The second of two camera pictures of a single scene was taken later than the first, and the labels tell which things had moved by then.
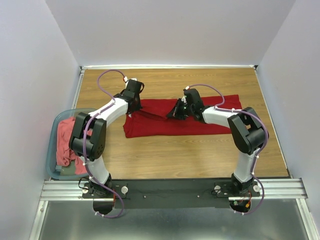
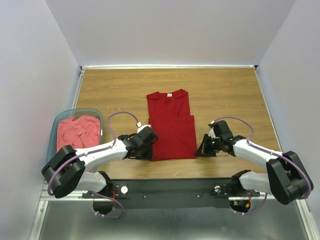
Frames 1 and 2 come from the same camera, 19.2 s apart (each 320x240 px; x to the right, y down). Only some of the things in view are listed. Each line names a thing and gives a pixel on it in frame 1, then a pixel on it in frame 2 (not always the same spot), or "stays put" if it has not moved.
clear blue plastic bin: [51, 161] stays put
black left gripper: [138, 106] -> [149, 155]
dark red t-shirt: [151, 120] -> [169, 115]
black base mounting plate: [170, 194] stays put
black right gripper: [174, 113] -> [204, 151]
